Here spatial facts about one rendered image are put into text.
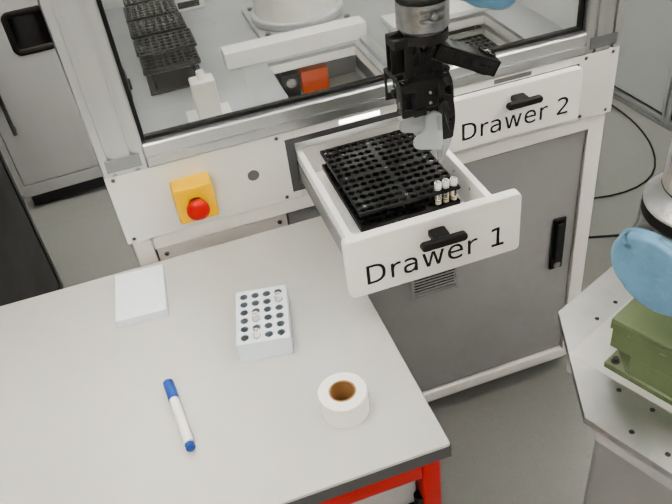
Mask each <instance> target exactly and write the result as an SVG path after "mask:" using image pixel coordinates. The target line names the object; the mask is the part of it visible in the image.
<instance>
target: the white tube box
mask: <svg viewBox="0 0 672 504"><path fill-rule="evenodd" d="M275 292H280V293H281V295H282V301H280V302H275V299H274V293H275ZM235 295H236V347H237V350H238V354H239V357H240V361H241V362H246V361H252V360H258V359H264V358H270V357H276V356H282V355H288V354H294V348H293V338H292V328H291V319H290V309H289V300H288V295H287V290H286V285H280V286H274V287H268V288H261V289H255V290H249V291H243V292H237V293H235ZM254 311H257V312H258V313H259V316H260V320H259V321H258V322H253V320H252V317H251V313H252V312H254ZM254 328H258V329H259V330H260V334H261V337H260V338H259V339H254V337H253V335H252V330H253V329H254Z"/></svg>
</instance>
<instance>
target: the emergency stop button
mask: <svg viewBox="0 0 672 504"><path fill-rule="evenodd" d="M186 210H187V214H188V216H189V217H190V218H191V219H192V220H197V221H198V220H203V219H205V218H206V217H207V216H208V215H209V213H210V207H209V205H208V203H207V202H206V201H204V200H201V199H196V200H193V201H191V202H190V203H189V204H188V206H187V209H186Z"/></svg>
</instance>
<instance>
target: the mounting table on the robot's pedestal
mask: <svg viewBox="0 0 672 504"><path fill-rule="evenodd" d="M631 297H632V295H630V294H629V292H628V291H627V290H626V289H625V288H624V286H623V284H622V283H621V282H620V280H619V279H618V278H617V276H616V274H615V272H614V269H613V266H612V267H610V268H609V269H608V270H607V271H606V272H605V273H603V274H602V275H601V276H600V277H599V278H598V279H596V280H595V281H594V282H593V283H592V284H590V285H589V286H588V287H587V288H586V289H585V290H583V291H582V292H581V293H580V294H579V295H578V296H576V297H575V298H574V299H573V300H572V301H570V302H569V303H568V304H567V305H566V306H565V307H563V308H562V309H561V310H560V311H559V312H558V320H559V324H560V328H561V332H562V336H563V341H564V345H565V349H566V353H567V357H568V361H569V365H570V369H571V373H572V377H573V381H574V385H575V389H576V393H577V397H578V401H579V405H580V409H581V413H582V418H583V422H584V423H585V424H586V425H588V426H589V427H591V428H592V429H594V430H595V431H596V436H595V440H596V441H597V442H599V443H600V444H602V445H603V446H605V447H606V448H608V449H609V450H611V451H612V452H614V453H615V454H617V455H618V456H620V457H621V458H623V459H625V460H626V461H628V462H629V463H631V464H632V465H634V466H635V467H637V468H638V469H640V470H641V471H643V472H644V473H646V474H647V475H649V476H650V477H652V478H653V479H655V480H656V481H658V482H659V483H661V484H663V485H664V486H666V487H667V488H669V489H670V490H672V413H670V412H669V411H667V410H665V409H663V408H662V407H660V406H658V405H657V404H655V403H653V402H652V401H650V400H648V399H646V398H645V397H643V396H641V395H640V394H638V393H636V392H634V391H633V390H631V389H629V388H628V387H626V386H624V385H623V384H621V383H619V382H617V381H616V380H614V379H612V378H611V377H609V376H607V375H605V374H604V373H602V372H600V371H599V370H597V369H595V368H593V367H592V366H590V365H588V364H587V363H585V362H583V361H582V360H580V359H578V358H576V357H575V356H573V355H571V354H570V353H571V352H572V351H573V350H574V349H575V348H576V347H577V346H578V345H579V344H580V343H582V342H583V341H584V340H585V339H586V338H587V337H588V336H589V335H590V334H592V333H593V332H594V331H595V330H596V329H597V328H598V327H599V326H600V325H601V324H603V323H604V322H605V321H606V320H607V319H608V318H609V317H610V316H611V315H612V314H614V313H615V312H616V311H617V310H618V309H619V308H620V307H621V306H622V305H624V304H625V303H626V302H627V301H628V300H629V299H630V298H631Z"/></svg>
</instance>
